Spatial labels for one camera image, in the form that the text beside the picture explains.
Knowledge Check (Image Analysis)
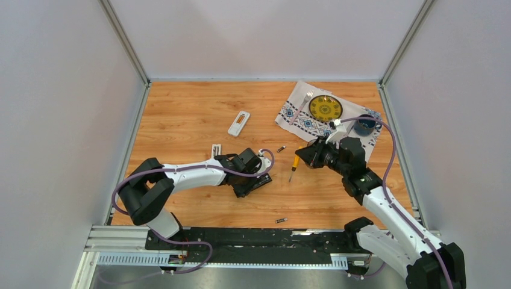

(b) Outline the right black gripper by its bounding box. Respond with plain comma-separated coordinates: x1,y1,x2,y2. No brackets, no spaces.
295,135,348,177

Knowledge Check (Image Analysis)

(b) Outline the yellow handled screwdriver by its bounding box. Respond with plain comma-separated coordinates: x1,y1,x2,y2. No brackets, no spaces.
288,154,300,182

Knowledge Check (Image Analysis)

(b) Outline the black remote control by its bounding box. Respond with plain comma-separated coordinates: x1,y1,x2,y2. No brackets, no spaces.
232,174,272,197

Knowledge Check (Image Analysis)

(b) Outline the white remote with QR code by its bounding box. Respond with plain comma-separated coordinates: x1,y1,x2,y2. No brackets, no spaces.
211,144,222,158

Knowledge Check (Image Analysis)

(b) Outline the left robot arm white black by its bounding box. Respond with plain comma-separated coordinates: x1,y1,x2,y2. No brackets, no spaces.
112,148,275,250

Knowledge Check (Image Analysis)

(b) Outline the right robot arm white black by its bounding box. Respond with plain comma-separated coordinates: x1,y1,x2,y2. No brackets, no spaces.
295,137,467,288

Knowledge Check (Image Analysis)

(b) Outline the white remote orange battery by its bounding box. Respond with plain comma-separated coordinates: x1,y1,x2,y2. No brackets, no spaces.
227,111,251,137

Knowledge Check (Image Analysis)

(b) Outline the patterned white placemat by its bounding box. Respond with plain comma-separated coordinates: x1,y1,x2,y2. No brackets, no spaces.
275,81,381,141

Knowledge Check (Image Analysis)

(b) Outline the yellow patterned plate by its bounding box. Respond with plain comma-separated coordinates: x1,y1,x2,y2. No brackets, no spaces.
309,95,343,122

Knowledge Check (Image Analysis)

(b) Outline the dark blue mug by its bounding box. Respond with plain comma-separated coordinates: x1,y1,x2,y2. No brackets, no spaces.
353,114,382,137

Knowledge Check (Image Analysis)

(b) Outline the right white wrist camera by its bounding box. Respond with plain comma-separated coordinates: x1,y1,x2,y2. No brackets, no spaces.
325,119,348,144

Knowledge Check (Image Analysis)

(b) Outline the pink handled fork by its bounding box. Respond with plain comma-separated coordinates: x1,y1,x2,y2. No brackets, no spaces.
288,90,314,126

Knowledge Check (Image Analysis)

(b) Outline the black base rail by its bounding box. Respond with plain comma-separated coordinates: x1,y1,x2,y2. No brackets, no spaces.
145,227,369,265

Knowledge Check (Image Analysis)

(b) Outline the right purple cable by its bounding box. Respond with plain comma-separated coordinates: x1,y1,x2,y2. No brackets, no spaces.
339,116,454,289

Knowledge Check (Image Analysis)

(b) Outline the aluminium frame rail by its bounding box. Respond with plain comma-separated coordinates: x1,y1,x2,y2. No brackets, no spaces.
85,226,378,270

